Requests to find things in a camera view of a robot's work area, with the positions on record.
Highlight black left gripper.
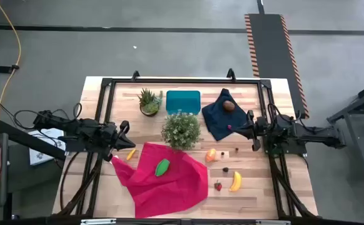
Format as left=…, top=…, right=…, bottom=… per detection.
left=99, top=120, right=136, bottom=162

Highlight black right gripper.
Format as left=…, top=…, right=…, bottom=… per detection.
left=230, top=109, right=268, bottom=153

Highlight brown toy potato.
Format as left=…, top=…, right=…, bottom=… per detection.
left=222, top=99, right=236, bottom=113

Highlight orange toy fruit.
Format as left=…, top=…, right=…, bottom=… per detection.
left=205, top=147, right=217, bottom=163

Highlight green toy vegetable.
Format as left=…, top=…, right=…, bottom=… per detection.
left=154, top=158, right=171, bottom=178

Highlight yellow toy banana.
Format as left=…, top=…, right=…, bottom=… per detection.
left=228, top=171, right=243, bottom=193

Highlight teal plastic tupperware container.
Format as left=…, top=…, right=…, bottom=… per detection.
left=165, top=90, right=201, bottom=116

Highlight navy blue cloth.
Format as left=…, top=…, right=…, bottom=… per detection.
left=201, top=87, right=249, bottom=142

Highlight potted succulent plant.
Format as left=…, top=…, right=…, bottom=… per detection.
left=137, top=87, right=164, bottom=118

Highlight bushy plant in black pot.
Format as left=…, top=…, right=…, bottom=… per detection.
left=161, top=109, right=203, bottom=151

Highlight red cloth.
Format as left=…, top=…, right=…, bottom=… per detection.
left=110, top=142, right=209, bottom=219

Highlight white paper booklet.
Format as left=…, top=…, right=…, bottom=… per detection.
left=28, top=127, right=66, bottom=166

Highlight black striped-edge floor mat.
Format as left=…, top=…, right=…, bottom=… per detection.
left=244, top=12, right=310, bottom=119

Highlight black diagonal support beam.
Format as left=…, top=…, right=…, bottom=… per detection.
left=0, top=119, right=67, bottom=161

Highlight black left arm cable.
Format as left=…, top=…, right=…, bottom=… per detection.
left=0, top=99, right=83, bottom=148

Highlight thick black hose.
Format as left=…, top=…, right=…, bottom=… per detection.
left=59, top=151, right=81, bottom=211

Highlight black aluminium table frame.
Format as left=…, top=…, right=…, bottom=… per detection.
left=52, top=67, right=320, bottom=219

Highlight silver metal bracket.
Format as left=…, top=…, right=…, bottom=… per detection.
left=80, top=218, right=117, bottom=225
left=256, top=219, right=291, bottom=225

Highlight black cable clamp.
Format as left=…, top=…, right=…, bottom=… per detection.
left=0, top=64, right=20, bottom=75

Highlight yellow cable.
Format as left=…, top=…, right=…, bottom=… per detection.
left=0, top=0, right=23, bottom=120

